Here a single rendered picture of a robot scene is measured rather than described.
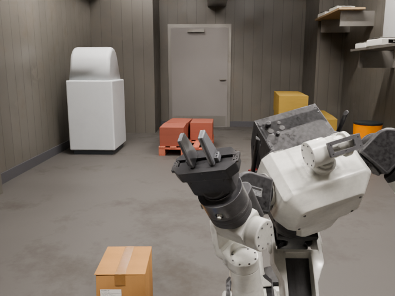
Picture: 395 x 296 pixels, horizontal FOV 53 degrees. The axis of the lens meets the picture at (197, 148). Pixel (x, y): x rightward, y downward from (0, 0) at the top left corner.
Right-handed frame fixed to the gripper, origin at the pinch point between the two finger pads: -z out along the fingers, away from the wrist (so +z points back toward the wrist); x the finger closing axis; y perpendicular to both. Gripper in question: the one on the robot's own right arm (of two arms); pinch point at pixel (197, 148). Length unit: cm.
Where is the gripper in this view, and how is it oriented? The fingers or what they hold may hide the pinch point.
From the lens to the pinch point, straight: 66.7
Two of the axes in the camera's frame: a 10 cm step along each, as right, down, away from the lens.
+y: -2.2, 7.0, -6.8
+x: 9.0, -1.2, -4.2
